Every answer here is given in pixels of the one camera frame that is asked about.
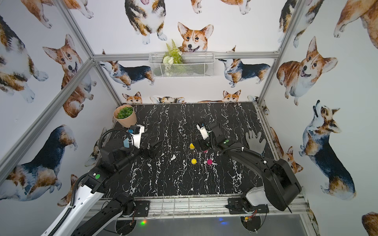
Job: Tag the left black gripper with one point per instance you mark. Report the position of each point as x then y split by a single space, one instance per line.
150 144

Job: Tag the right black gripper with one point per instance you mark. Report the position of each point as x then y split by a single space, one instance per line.
203 144

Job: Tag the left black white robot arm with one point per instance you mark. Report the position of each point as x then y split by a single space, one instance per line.
119 148

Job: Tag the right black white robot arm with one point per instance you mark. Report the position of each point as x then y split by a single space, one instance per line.
279 184

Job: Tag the grey rubber glove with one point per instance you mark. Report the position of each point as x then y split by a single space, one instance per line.
255 142

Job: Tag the beige pot with green plant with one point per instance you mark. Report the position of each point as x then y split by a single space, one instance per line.
125 116

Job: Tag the green fern plant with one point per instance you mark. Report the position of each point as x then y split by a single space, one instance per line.
173 54

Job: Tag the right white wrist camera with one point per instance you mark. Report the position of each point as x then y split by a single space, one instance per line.
202 129

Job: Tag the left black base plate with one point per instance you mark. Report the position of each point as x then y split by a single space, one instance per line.
139 208

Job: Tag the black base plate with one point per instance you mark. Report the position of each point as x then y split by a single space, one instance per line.
139 208
242 206

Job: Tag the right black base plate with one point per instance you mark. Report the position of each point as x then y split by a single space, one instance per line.
242 206

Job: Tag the white wire wall basket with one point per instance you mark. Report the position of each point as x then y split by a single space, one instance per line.
196 65

